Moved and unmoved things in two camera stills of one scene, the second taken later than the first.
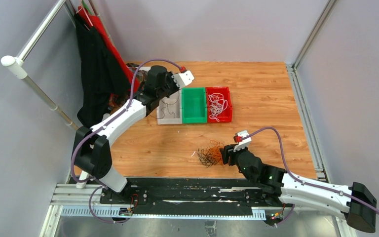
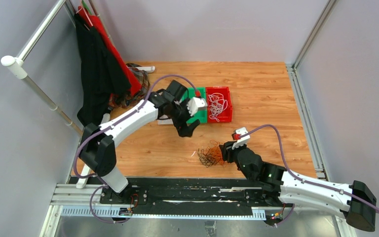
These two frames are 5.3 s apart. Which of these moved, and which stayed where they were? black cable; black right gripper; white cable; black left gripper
Moved: black left gripper
Stayed: black right gripper; black cable; white cable
